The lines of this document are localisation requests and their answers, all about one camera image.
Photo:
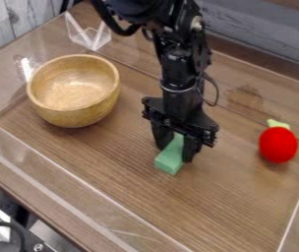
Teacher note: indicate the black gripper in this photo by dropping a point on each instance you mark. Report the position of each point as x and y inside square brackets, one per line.
[177, 113]

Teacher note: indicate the green rectangular block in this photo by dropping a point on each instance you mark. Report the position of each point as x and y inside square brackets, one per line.
[168, 160]

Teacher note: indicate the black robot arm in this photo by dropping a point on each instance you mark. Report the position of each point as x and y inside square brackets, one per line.
[173, 24]

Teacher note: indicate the wooden bowl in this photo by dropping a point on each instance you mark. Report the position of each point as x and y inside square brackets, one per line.
[74, 90]

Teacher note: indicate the red plush strawberry toy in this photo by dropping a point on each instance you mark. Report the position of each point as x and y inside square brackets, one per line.
[278, 142]

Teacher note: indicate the black metal equipment base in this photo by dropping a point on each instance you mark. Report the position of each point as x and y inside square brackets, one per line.
[24, 241]

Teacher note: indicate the clear acrylic tray wall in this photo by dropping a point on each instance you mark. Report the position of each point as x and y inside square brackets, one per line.
[92, 220]

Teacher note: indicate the clear acrylic corner bracket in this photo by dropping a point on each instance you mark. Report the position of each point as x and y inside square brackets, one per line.
[90, 38]

